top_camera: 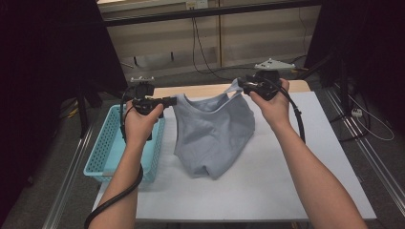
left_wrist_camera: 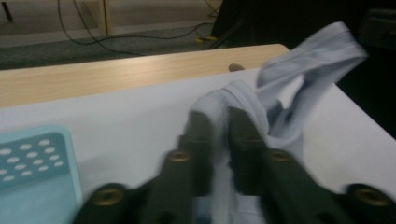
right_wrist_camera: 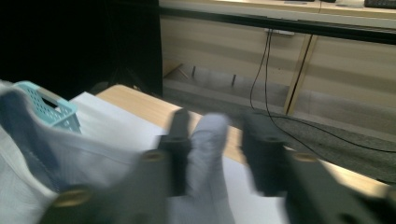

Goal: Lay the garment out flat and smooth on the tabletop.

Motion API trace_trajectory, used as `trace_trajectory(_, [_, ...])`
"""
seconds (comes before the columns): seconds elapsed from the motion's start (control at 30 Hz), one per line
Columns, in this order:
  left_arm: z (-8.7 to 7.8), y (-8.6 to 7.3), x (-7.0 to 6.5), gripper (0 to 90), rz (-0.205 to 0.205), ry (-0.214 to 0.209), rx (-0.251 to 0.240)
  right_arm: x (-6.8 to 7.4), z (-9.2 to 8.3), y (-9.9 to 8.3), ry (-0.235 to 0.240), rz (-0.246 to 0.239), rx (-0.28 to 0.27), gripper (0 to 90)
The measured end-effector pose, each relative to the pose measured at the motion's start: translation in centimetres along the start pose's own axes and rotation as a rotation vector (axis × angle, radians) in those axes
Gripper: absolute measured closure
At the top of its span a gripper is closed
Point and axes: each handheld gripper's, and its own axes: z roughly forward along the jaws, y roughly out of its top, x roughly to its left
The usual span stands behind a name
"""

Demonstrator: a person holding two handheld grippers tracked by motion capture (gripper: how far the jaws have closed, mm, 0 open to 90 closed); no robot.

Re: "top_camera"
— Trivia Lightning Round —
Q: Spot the black floor cable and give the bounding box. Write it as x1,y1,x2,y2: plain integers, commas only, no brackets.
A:
190,15,243,84
193,17,309,72

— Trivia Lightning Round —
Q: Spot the white wall socket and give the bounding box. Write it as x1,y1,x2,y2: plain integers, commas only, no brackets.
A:
185,0,209,10

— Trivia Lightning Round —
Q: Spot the metal floor rail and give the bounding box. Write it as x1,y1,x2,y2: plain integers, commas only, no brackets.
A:
324,85,405,218
41,122,96,229

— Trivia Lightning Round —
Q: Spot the wooden table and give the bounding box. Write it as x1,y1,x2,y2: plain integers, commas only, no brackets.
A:
152,79,311,100

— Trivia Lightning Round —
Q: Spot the black metal stand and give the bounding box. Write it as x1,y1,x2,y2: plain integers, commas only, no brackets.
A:
75,80,135,139
295,51,352,109

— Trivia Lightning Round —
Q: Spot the black curtain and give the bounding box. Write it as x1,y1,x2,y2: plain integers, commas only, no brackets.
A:
0,0,130,220
304,0,405,132

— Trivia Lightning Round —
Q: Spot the left hand-held gripper cable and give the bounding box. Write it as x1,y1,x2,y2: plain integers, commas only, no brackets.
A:
84,85,145,229

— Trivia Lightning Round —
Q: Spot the white table cover sheet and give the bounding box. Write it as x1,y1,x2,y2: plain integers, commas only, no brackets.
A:
92,91,377,222

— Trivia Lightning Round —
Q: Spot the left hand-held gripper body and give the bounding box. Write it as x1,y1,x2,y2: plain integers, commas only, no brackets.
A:
130,75,164,116

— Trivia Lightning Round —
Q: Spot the person's left hand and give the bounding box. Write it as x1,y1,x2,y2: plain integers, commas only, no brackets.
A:
123,100,165,148

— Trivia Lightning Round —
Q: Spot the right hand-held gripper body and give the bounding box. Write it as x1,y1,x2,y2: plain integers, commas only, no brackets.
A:
245,57,297,102

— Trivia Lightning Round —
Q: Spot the right hand-held gripper cable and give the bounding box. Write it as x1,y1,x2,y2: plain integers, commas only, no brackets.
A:
270,79,308,145

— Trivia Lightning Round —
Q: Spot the yellow cable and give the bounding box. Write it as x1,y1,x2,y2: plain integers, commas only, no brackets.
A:
65,99,80,119

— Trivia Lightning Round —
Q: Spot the hand-held gripper cable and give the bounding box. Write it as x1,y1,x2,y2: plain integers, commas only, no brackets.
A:
84,85,145,229
270,79,308,145

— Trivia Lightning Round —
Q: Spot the black horizontal bar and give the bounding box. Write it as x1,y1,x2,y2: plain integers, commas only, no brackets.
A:
103,0,323,28

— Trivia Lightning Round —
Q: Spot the white floor cable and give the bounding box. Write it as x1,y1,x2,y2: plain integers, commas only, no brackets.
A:
346,94,395,142

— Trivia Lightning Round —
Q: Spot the light blue plastic basket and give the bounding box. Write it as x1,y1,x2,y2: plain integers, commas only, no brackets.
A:
83,104,166,184

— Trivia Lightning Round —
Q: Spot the grey-blue tank top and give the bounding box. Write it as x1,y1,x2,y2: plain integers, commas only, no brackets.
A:
173,78,257,181

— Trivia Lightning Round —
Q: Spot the person's right hand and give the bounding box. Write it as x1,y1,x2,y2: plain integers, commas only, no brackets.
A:
248,78,293,130

